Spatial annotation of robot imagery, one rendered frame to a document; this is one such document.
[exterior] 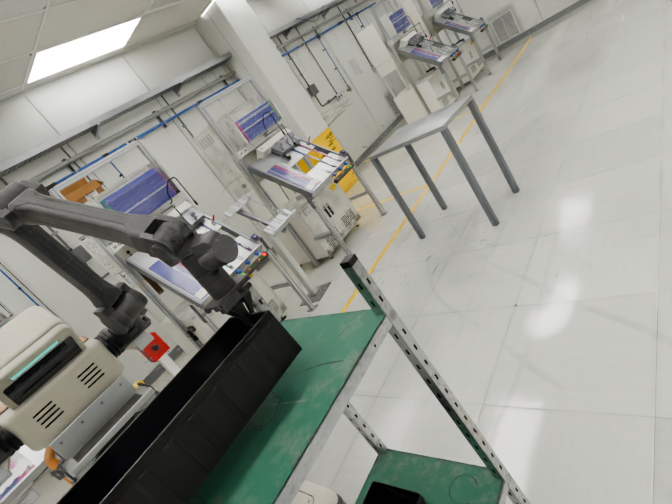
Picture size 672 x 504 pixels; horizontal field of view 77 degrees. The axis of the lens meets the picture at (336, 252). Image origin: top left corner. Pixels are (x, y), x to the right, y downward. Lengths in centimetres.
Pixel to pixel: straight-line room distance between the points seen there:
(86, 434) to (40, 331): 29
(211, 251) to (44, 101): 466
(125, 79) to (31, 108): 107
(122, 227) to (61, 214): 14
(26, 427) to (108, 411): 18
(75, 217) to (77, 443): 62
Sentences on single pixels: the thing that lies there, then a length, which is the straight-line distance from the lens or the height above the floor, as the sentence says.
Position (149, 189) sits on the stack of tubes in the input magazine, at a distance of 361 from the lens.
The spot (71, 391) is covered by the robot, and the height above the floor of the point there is 116.
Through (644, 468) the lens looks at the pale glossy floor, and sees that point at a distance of 169.
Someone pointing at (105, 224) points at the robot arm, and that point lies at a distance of 93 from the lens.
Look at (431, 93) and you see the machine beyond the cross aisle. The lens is 696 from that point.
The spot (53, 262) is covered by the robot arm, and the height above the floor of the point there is 144.
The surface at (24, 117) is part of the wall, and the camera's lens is 527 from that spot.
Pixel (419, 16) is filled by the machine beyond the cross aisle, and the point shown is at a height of 141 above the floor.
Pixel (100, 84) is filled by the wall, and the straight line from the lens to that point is 565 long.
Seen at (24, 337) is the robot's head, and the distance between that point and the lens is 129.
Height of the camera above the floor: 141
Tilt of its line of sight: 19 degrees down
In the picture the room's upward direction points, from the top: 36 degrees counter-clockwise
